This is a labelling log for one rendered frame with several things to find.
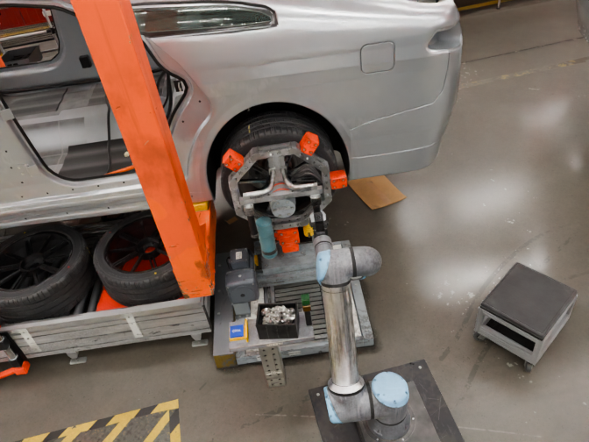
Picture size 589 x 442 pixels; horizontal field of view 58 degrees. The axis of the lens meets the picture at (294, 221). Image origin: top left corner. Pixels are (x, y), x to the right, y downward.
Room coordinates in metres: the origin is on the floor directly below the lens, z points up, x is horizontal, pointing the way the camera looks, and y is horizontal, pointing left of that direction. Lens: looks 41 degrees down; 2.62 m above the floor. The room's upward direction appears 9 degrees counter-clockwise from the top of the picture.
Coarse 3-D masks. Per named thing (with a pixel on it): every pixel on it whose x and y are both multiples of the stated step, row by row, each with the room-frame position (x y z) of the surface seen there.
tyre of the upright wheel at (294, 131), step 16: (272, 112) 2.56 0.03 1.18; (288, 112) 2.56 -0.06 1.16; (240, 128) 2.52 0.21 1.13; (256, 128) 2.44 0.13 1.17; (272, 128) 2.40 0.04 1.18; (288, 128) 2.39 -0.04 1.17; (304, 128) 2.43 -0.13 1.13; (320, 128) 2.55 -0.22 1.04; (224, 144) 2.55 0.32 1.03; (240, 144) 2.38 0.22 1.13; (256, 144) 2.36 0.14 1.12; (320, 144) 2.37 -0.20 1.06; (336, 160) 2.38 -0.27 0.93; (224, 176) 2.36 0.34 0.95; (224, 192) 2.36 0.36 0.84
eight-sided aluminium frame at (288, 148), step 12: (276, 144) 2.34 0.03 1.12; (288, 144) 2.32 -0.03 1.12; (252, 156) 2.28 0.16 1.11; (264, 156) 2.28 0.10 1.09; (276, 156) 2.28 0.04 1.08; (300, 156) 2.28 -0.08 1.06; (312, 156) 2.29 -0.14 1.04; (240, 168) 2.28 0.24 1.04; (324, 168) 2.27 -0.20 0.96; (228, 180) 2.31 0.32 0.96; (324, 180) 2.28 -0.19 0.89; (324, 192) 2.28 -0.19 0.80; (324, 204) 2.28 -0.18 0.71; (240, 216) 2.28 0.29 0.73; (300, 216) 2.32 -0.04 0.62; (276, 228) 2.28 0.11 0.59
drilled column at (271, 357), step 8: (264, 352) 1.64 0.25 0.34; (272, 352) 1.64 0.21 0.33; (264, 360) 1.64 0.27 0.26; (272, 360) 1.64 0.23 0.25; (280, 360) 1.65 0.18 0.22; (264, 368) 1.64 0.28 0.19; (272, 368) 1.64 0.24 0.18; (280, 368) 1.64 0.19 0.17; (272, 376) 1.64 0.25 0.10; (280, 376) 1.64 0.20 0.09; (280, 384) 1.64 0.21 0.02
